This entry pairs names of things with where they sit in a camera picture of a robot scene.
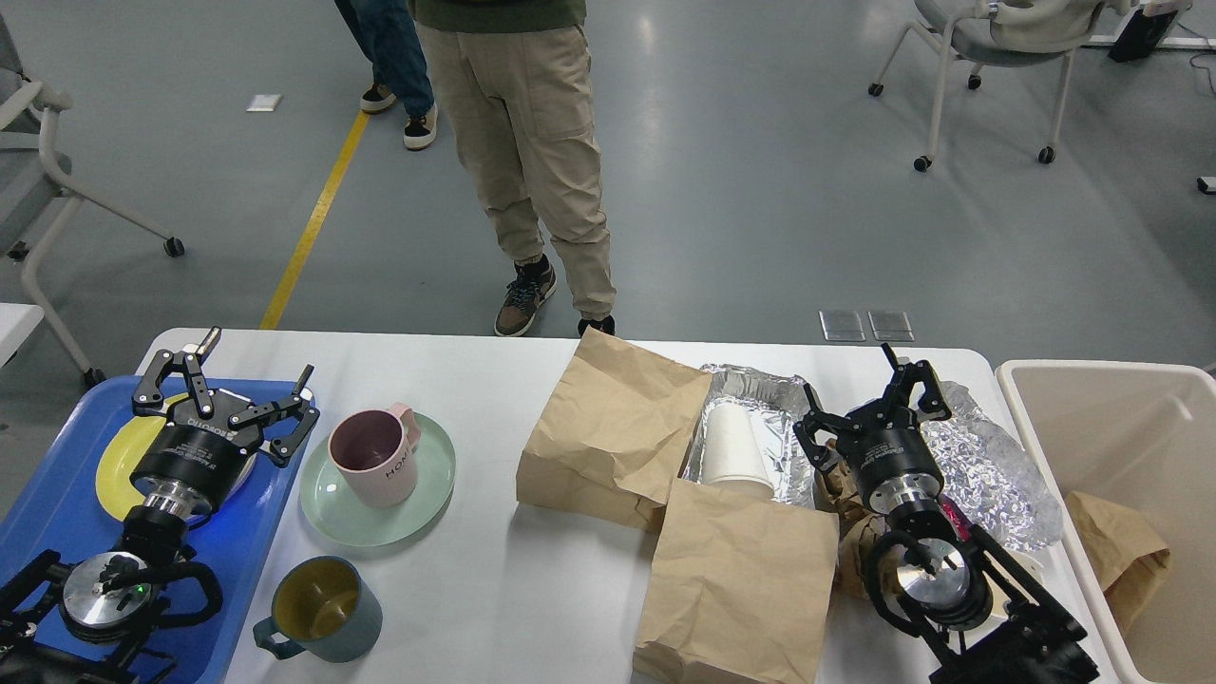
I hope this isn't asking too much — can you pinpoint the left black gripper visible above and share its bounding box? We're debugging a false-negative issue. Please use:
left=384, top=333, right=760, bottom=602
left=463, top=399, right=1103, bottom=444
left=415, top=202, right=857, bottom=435
left=130, top=327, right=320, bottom=518

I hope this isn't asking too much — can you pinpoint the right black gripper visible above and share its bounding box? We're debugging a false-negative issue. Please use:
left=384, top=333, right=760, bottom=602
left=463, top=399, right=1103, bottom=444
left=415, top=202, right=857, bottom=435
left=793, top=344, right=955, bottom=516

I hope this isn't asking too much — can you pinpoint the light green plate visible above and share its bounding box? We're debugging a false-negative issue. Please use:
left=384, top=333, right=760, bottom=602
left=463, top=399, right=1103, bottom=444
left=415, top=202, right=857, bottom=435
left=299, top=414, right=456, bottom=548

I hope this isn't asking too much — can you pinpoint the pink mug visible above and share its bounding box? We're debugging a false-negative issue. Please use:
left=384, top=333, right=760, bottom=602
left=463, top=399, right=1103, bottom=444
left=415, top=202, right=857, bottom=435
left=330, top=403, right=422, bottom=509

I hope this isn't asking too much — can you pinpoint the blue-grey mug yellow inside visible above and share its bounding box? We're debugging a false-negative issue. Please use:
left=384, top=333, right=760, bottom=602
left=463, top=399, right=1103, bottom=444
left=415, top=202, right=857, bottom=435
left=252, top=556, right=384, bottom=663

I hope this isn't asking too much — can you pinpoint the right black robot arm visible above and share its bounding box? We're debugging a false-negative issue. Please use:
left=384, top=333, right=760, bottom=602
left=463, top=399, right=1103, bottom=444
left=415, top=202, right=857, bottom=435
left=793, top=344, right=1099, bottom=683

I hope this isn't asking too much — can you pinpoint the crumpled brown paper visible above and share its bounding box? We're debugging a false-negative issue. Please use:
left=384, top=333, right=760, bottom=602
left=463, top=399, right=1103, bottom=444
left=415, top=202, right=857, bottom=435
left=818, top=460, right=890, bottom=600

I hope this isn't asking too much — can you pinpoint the aluminium foil tray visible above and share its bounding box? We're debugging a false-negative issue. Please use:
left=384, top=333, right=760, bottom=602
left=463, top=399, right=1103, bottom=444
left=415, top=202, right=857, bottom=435
left=681, top=364, right=818, bottom=509

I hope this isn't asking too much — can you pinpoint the crumpled aluminium foil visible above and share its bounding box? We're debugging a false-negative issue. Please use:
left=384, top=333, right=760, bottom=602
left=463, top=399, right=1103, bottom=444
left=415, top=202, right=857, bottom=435
left=921, top=380, right=1063, bottom=553

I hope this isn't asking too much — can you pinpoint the yellow plate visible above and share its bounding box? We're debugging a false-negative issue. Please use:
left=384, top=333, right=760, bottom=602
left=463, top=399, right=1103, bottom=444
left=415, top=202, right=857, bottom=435
left=95, top=392, right=259, bottom=525

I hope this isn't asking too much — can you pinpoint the white paper cup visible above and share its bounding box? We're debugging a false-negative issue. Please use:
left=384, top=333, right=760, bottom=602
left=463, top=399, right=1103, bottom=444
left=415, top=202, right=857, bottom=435
left=700, top=403, right=775, bottom=501

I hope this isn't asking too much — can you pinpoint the blue plastic tray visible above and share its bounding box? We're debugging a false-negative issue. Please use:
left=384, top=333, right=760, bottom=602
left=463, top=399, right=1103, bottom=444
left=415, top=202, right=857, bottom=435
left=0, top=375, right=317, bottom=684

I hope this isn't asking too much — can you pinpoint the lower brown paper bag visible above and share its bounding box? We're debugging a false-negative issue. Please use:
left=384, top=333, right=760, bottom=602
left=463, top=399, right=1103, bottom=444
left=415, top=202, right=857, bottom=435
left=634, top=480, right=838, bottom=683

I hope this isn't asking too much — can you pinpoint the brown paper bag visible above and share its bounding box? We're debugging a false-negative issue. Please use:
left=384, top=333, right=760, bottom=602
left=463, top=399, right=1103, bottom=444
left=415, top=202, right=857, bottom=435
left=514, top=330, right=713, bottom=533
left=634, top=480, right=838, bottom=683

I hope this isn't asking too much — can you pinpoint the upper brown paper bag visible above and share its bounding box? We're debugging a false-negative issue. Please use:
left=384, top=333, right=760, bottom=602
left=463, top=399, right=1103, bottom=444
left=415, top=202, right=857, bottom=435
left=514, top=330, right=713, bottom=533

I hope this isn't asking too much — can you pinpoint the beige plastic bin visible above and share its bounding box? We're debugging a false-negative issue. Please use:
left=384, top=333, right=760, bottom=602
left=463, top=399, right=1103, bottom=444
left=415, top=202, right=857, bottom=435
left=997, top=360, right=1215, bottom=683

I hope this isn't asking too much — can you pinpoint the brown bag in bin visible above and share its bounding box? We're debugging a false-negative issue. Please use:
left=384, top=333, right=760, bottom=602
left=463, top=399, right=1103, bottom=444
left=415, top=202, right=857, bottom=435
left=1065, top=492, right=1172, bottom=637

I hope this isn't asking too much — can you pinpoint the left white office chair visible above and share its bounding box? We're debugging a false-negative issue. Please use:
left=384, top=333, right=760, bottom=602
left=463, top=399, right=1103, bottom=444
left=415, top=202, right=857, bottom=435
left=1, top=26, right=186, bottom=387

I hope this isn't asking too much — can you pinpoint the white office chair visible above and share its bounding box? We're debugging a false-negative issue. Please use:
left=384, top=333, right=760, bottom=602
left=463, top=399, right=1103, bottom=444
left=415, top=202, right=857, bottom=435
left=868, top=1, right=1139, bottom=173
left=1, top=26, right=186, bottom=387

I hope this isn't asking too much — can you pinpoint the right white office chair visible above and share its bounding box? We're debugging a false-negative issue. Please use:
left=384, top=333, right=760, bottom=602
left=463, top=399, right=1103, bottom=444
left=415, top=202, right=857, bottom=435
left=868, top=1, right=1139, bottom=173

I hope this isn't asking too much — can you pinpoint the person in blue jeans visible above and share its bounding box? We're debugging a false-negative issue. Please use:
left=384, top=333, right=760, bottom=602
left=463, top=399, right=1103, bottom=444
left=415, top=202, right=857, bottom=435
left=334, top=1, right=439, bottom=151

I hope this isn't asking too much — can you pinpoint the person in khaki trousers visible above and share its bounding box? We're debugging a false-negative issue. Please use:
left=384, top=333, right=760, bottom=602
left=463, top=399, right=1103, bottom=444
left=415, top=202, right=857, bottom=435
left=409, top=1, right=617, bottom=337

